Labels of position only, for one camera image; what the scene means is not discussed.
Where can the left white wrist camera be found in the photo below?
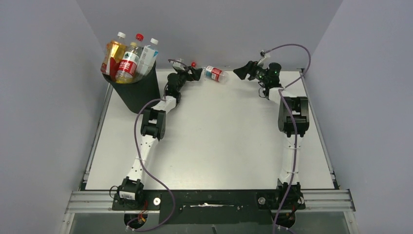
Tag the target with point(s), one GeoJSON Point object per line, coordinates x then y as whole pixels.
{"type": "Point", "coordinates": [178, 64]}

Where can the clear bottle blue white label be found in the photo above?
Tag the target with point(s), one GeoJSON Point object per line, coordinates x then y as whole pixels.
{"type": "Point", "coordinates": [147, 59]}

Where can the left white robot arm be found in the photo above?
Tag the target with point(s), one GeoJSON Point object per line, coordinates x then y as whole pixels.
{"type": "Point", "coordinates": [153, 128]}

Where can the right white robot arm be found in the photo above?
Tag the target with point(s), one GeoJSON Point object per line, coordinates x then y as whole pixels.
{"type": "Point", "coordinates": [293, 123]}

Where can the clear bottle red blue label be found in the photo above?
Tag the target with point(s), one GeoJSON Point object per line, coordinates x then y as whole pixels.
{"type": "Point", "coordinates": [212, 73]}

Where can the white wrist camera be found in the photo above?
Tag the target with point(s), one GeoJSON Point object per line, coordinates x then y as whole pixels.
{"type": "Point", "coordinates": [178, 64]}
{"type": "Point", "coordinates": [264, 56]}

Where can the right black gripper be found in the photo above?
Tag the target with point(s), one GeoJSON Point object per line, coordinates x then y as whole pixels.
{"type": "Point", "coordinates": [249, 68]}

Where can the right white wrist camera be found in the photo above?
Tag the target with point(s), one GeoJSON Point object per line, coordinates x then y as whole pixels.
{"type": "Point", "coordinates": [264, 56]}

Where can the gold red tea bottle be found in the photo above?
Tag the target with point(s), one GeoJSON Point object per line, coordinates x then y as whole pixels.
{"type": "Point", "coordinates": [115, 50]}

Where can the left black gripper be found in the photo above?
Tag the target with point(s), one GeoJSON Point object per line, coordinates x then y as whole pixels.
{"type": "Point", "coordinates": [196, 75]}

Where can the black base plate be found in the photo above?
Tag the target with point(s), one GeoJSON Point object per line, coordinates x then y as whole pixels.
{"type": "Point", "coordinates": [210, 207]}

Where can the black plastic waste bin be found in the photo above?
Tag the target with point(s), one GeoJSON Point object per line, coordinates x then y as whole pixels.
{"type": "Point", "coordinates": [136, 95]}

